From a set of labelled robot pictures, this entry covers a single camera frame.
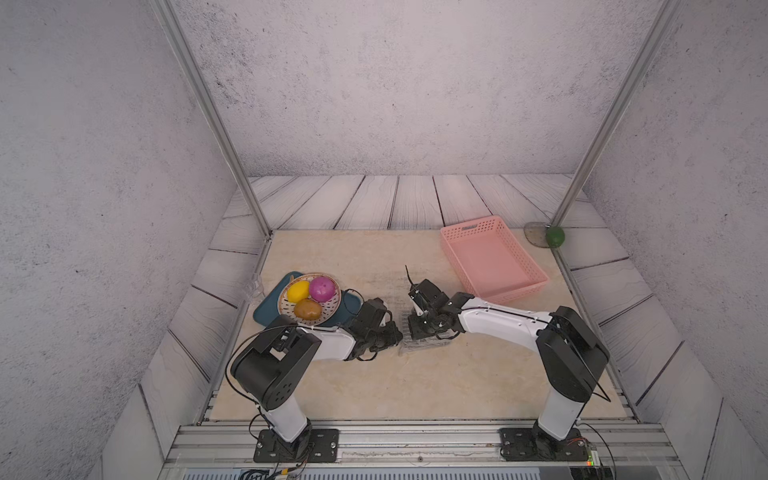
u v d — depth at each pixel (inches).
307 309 36.7
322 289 37.8
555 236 46.0
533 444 25.5
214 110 34.4
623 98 33.3
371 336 28.7
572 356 18.5
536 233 47.4
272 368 18.3
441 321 25.5
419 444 29.2
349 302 37.8
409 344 35.1
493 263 45.0
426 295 27.6
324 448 28.9
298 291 37.9
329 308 38.6
